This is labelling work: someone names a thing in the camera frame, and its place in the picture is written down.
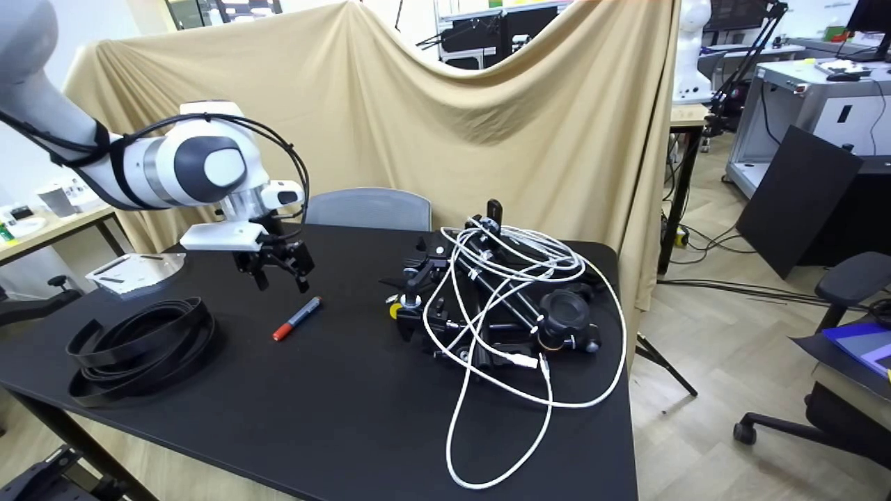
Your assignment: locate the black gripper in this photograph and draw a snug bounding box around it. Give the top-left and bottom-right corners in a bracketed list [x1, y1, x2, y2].
[232, 232, 316, 294]

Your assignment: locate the blue marker with red cap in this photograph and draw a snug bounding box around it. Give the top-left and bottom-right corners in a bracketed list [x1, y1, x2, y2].
[269, 294, 326, 344]

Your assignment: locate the grey chair backrest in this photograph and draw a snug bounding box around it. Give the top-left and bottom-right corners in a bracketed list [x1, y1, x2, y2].
[304, 186, 438, 234]

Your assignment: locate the clear plastic bag with paper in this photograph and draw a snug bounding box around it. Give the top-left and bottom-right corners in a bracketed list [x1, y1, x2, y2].
[87, 251, 190, 300]

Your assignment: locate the wooden desk with clutter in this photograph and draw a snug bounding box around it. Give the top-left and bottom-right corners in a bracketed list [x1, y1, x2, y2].
[0, 179, 128, 273]

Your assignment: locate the beige cloth backdrop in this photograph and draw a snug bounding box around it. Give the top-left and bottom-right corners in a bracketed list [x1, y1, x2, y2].
[63, 0, 687, 315]

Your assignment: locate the wooden side table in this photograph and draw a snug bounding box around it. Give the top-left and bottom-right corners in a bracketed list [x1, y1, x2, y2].
[653, 101, 712, 279]

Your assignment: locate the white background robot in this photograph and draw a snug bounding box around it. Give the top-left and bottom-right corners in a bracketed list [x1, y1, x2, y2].
[670, 0, 719, 105]

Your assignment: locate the black flat panel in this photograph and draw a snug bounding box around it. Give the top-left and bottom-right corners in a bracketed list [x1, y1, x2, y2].
[734, 122, 866, 282]

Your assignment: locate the grey metal cabinet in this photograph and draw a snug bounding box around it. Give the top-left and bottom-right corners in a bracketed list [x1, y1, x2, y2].
[720, 59, 891, 204]

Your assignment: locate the black office chair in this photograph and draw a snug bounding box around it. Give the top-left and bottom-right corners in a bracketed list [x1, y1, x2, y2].
[730, 247, 891, 471]

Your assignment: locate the blue topped tray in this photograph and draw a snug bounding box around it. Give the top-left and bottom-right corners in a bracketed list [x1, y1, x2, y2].
[794, 318, 891, 381]

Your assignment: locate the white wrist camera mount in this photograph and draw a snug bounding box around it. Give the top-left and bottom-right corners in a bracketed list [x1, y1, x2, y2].
[177, 219, 269, 255]

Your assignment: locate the black cable on robot arm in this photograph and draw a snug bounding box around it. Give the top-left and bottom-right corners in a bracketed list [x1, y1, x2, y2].
[0, 108, 314, 223]

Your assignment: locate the coiled black strap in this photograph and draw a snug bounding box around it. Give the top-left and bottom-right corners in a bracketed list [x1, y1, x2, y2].
[63, 294, 225, 406]

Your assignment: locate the pile of black camera mounts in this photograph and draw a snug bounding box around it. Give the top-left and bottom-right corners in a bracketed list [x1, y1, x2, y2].
[382, 195, 606, 375]

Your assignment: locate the long white cable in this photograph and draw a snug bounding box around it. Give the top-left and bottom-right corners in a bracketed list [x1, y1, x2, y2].
[421, 214, 632, 493]

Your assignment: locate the black floor cable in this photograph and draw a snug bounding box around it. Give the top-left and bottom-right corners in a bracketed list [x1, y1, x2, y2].
[653, 219, 825, 307]

